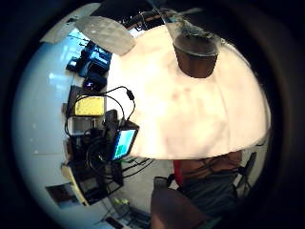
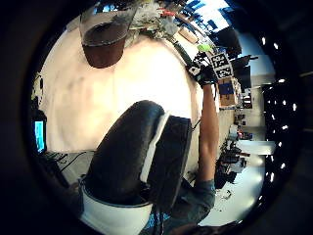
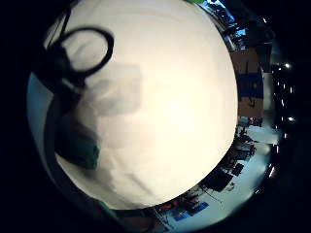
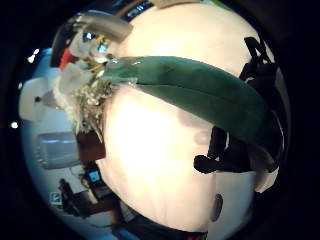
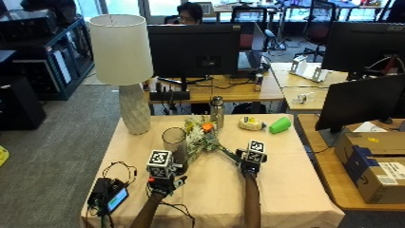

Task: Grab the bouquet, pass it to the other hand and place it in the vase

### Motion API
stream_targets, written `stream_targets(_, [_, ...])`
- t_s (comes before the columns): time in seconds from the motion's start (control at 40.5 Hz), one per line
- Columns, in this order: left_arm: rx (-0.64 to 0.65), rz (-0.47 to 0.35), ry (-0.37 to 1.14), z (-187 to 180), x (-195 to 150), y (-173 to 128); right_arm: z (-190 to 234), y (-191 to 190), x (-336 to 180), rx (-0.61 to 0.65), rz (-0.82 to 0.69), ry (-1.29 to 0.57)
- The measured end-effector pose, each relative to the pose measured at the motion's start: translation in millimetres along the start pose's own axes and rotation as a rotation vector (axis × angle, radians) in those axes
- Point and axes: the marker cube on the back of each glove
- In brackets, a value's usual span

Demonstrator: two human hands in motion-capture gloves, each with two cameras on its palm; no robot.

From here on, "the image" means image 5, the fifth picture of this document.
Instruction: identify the person's right hand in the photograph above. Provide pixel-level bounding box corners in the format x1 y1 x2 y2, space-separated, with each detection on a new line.
234 147 267 175

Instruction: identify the person's left hand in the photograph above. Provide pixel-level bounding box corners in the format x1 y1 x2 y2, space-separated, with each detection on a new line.
145 162 189 197

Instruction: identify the clear glass vase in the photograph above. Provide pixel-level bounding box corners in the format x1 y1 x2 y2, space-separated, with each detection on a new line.
161 126 190 176

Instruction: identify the flower bouquet with orange bloom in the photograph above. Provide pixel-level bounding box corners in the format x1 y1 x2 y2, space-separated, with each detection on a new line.
183 117 243 165

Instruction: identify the white marker cube right glove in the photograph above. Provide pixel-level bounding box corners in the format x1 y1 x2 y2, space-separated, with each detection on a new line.
243 139 266 164

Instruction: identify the white marker cube glove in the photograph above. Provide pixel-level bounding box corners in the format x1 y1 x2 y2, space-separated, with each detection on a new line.
145 149 175 180
243 139 266 164

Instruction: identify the white marker cube left glove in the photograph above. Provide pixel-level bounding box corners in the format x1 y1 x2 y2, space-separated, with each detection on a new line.
145 149 175 180

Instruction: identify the beige tablecloth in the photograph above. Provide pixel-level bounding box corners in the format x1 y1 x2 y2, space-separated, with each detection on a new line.
78 113 346 228

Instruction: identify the black device with lit screen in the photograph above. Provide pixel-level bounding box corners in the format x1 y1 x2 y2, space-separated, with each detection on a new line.
86 177 130 218

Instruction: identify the white yellow tape roll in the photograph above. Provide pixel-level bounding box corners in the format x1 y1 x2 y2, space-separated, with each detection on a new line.
238 116 267 132

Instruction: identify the green plastic cup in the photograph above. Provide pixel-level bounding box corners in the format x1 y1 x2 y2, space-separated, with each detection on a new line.
267 116 292 135

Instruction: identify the steel water bottle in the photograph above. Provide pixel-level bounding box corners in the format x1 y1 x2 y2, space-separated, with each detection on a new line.
209 95 225 131

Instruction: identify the wooden desk with box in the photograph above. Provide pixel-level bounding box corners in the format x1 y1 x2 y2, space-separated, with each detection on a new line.
295 113 405 213

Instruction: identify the small white gadget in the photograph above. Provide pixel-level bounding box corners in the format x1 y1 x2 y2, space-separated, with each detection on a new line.
290 91 316 105

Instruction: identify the drink can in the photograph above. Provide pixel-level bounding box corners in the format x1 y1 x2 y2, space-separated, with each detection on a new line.
252 73 264 93

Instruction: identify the wooden side desk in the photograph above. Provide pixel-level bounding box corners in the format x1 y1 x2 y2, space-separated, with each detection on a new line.
268 62 350 112

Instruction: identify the cardboard box with blue tape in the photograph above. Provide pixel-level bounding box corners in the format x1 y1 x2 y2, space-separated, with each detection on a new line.
332 131 405 205

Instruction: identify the white stand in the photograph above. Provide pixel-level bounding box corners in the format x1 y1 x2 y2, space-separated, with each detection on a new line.
288 54 331 84

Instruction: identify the black tilted monitor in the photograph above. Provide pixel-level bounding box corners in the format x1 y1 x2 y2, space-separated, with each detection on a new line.
314 73 405 134

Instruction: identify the black computer monitor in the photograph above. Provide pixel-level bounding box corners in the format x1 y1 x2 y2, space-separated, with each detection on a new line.
145 24 242 93

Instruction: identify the white table lamp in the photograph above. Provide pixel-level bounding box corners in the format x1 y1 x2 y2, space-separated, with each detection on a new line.
87 13 155 136

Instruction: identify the black speaker box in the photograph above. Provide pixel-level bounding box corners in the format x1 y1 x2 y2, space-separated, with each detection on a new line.
0 75 47 131

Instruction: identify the black monitor with silver logo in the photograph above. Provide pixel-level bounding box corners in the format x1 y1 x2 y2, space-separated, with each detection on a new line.
319 21 405 80

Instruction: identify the black office chair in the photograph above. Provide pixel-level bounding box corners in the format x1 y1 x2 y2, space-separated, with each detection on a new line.
294 0 339 63

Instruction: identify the black shelf cabinet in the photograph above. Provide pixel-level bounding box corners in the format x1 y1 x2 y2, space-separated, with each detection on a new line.
0 13 95 102

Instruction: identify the black cable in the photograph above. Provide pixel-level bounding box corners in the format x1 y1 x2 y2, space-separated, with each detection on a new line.
101 161 139 188

